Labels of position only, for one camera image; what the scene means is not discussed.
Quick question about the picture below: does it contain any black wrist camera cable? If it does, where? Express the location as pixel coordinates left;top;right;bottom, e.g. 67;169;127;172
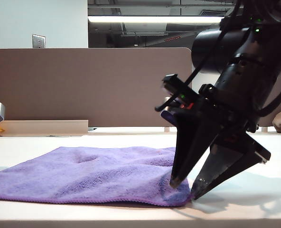
154;0;244;112

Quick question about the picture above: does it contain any grey ceiling air duct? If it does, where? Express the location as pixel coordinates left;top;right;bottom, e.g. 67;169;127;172
120;22;169;37

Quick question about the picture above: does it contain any purple microfiber cloth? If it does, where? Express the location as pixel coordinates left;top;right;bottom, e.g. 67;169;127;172
0;146;194;207

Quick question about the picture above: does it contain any metal wall switch plate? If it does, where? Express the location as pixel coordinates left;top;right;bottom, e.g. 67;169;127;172
31;34;47;49

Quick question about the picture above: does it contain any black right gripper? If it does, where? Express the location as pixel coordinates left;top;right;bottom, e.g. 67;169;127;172
162;73;272;200

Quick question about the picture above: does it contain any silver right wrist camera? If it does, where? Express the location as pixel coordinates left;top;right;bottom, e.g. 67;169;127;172
160;96;179;124

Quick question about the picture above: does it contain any beige desk cable tray lid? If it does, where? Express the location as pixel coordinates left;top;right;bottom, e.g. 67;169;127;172
1;119;89;137

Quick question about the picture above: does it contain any long ceiling light strip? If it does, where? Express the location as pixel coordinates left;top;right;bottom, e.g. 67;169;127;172
87;15;226;24

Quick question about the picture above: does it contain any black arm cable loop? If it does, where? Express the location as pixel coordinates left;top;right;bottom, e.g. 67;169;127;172
254;71;281;117

